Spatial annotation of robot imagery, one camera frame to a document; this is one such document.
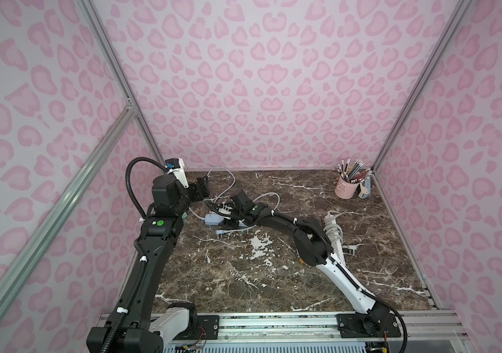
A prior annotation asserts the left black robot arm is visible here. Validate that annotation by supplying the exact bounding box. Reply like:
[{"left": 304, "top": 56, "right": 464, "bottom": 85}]
[{"left": 86, "top": 157, "right": 210, "bottom": 352}]

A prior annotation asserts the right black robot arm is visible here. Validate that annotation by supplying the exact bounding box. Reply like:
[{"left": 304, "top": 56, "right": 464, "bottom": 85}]
[{"left": 205, "top": 190, "right": 408, "bottom": 352}]

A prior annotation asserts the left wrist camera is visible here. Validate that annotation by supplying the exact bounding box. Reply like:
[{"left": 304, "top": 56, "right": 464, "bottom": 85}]
[{"left": 165, "top": 158, "right": 189, "bottom": 188}]

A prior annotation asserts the light blue power strip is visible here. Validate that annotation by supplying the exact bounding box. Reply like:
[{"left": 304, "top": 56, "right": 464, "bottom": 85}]
[{"left": 204, "top": 213, "right": 225, "bottom": 226}]

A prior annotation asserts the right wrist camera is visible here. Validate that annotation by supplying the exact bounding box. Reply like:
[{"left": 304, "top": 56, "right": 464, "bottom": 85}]
[{"left": 217, "top": 203, "right": 233, "bottom": 216}]

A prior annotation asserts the bundle of pencils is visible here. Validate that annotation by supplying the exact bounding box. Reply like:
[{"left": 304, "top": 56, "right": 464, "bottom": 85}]
[{"left": 337, "top": 159, "right": 373, "bottom": 184}]

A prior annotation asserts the white power strip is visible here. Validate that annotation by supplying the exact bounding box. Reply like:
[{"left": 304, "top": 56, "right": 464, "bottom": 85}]
[{"left": 324, "top": 210, "right": 346, "bottom": 265}]

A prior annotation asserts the pink pencil cup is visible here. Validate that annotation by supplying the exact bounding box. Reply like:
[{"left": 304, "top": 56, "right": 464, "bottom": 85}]
[{"left": 334, "top": 177, "right": 359, "bottom": 199}]

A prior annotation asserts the aluminium front rail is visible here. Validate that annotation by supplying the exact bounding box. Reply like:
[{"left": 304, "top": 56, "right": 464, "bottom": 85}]
[{"left": 86, "top": 310, "right": 473, "bottom": 346}]

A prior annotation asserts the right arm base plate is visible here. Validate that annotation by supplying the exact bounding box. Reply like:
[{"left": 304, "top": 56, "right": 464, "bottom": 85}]
[{"left": 336, "top": 313, "right": 402, "bottom": 339}]

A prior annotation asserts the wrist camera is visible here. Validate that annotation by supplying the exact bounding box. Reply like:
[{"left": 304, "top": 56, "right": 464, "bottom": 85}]
[
  {"left": 217, "top": 203, "right": 233, "bottom": 216},
  {"left": 165, "top": 158, "right": 189, "bottom": 188}
]

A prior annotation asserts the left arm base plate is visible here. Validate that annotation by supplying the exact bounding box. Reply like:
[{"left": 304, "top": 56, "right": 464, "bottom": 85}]
[{"left": 174, "top": 314, "right": 220, "bottom": 341}]

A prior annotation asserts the blue beige pencil sharpener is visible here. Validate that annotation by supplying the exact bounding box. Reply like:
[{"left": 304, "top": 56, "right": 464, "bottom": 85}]
[{"left": 358, "top": 176, "right": 371, "bottom": 199}]

